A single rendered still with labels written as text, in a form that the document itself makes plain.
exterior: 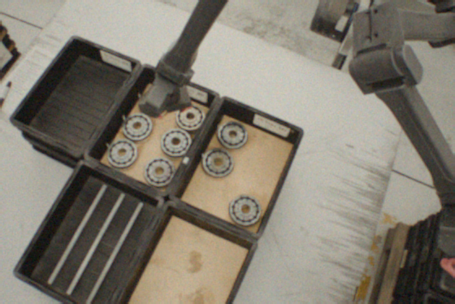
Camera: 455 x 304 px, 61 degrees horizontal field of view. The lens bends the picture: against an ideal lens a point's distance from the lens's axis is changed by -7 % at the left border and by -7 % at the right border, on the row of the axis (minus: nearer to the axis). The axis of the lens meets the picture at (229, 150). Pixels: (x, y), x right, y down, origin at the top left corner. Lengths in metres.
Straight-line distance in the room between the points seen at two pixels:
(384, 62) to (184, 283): 0.87
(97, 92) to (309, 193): 0.85
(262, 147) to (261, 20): 1.58
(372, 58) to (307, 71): 1.09
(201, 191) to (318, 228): 0.45
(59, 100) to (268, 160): 0.77
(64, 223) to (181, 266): 0.40
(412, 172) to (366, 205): 1.03
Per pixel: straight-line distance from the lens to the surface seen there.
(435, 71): 3.08
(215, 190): 1.34
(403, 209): 2.47
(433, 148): 0.83
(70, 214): 1.37
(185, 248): 1.29
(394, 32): 0.71
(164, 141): 1.37
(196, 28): 0.80
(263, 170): 1.38
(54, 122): 1.52
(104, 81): 1.56
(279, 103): 1.66
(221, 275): 1.28
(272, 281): 1.43
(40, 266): 1.37
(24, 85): 1.81
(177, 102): 1.09
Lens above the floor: 2.10
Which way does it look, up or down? 65 degrees down
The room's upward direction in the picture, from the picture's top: 11 degrees clockwise
